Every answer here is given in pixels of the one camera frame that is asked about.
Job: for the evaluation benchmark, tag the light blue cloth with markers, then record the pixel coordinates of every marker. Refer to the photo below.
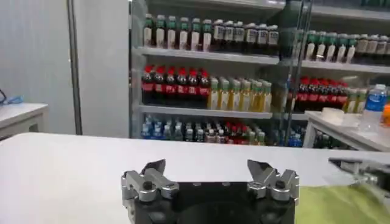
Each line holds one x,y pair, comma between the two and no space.
13,100

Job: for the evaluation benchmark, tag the light green shirt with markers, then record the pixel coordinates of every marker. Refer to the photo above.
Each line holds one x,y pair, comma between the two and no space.
338,207

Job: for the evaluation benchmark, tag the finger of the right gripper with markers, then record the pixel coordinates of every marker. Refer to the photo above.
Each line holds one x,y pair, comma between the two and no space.
359,170

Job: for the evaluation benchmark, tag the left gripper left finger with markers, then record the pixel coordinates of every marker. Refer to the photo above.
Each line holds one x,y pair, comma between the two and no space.
143,184

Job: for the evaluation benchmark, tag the black metal pole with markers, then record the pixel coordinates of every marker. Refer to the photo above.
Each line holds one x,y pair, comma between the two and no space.
74,67

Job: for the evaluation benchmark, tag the white side table with clothes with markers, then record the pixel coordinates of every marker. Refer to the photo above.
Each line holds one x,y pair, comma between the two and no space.
21,117

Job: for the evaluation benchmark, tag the blue label water bottle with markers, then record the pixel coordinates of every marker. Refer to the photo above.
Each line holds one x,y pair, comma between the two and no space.
374,105

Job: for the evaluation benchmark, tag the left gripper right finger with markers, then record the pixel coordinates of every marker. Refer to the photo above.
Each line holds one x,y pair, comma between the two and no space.
275,185

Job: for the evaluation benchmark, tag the shelf rack with bottles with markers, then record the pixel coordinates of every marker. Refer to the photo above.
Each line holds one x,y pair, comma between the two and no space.
207,79
335,54

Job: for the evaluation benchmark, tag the white desk with laptop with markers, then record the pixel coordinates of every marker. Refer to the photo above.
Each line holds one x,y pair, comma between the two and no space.
341,134

